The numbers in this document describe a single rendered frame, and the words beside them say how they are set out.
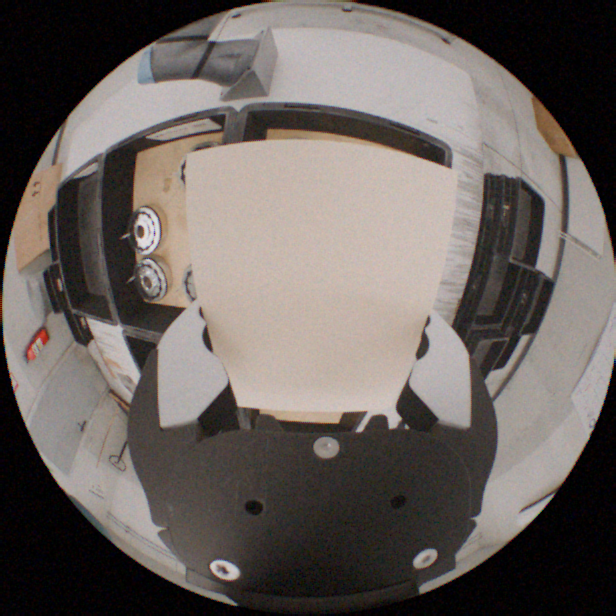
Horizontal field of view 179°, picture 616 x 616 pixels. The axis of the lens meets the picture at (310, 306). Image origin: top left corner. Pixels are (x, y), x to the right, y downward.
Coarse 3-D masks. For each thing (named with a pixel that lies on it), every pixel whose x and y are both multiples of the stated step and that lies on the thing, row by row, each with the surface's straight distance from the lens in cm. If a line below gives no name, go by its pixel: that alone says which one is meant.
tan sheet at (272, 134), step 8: (272, 136) 40; (280, 136) 40; (288, 136) 40; (296, 136) 39; (304, 136) 39; (312, 136) 39; (320, 136) 39; (328, 136) 40; (336, 136) 40; (344, 136) 40; (360, 144) 40; (368, 144) 40; (376, 144) 41; (400, 152) 42
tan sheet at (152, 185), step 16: (176, 144) 48; (192, 144) 45; (144, 160) 53; (160, 160) 49; (176, 160) 47; (144, 176) 52; (160, 176) 49; (176, 176) 46; (144, 192) 52; (160, 192) 48; (176, 192) 46; (176, 208) 46; (176, 224) 46; (176, 240) 47; (144, 256) 54; (160, 256) 51; (176, 256) 48; (176, 272) 49; (176, 288) 51; (176, 304) 53
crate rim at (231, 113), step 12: (216, 108) 34; (228, 108) 33; (168, 120) 38; (180, 120) 38; (192, 120) 35; (228, 120) 32; (144, 132) 41; (228, 132) 31; (120, 144) 48; (228, 144) 31; (108, 276) 50; (108, 288) 52; (120, 324) 55; (156, 336) 48
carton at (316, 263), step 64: (192, 192) 10; (256, 192) 9; (320, 192) 9; (384, 192) 9; (448, 192) 11; (192, 256) 11; (256, 256) 10; (320, 256) 9; (384, 256) 10; (256, 320) 11; (320, 320) 11; (384, 320) 11; (256, 384) 14; (320, 384) 14; (384, 384) 15
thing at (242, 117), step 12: (252, 108) 32; (264, 108) 31; (276, 108) 31; (288, 108) 31; (300, 108) 30; (312, 108) 32; (324, 108) 31; (336, 108) 31; (240, 120) 31; (360, 120) 31; (372, 120) 31; (384, 120) 32; (240, 132) 31; (408, 132) 32; (420, 132) 33; (432, 144) 34; (444, 144) 35; (444, 156) 35
